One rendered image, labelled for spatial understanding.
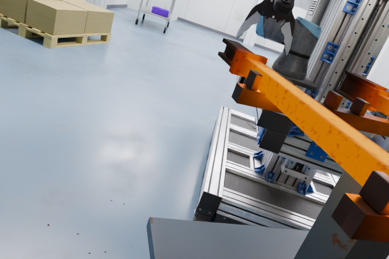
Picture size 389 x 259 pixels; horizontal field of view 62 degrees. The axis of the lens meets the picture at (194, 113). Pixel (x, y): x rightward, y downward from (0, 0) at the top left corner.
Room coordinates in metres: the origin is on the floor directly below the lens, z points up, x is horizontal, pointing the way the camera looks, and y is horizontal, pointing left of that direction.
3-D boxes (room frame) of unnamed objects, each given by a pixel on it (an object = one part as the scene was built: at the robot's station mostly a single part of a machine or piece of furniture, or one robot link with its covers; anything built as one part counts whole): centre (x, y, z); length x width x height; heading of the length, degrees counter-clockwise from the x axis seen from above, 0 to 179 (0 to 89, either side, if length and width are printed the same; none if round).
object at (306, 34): (1.43, -0.33, 0.98); 0.13 x 0.12 x 0.14; 81
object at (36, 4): (3.78, 1.87, 0.34); 1.21 x 0.95 x 0.68; 178
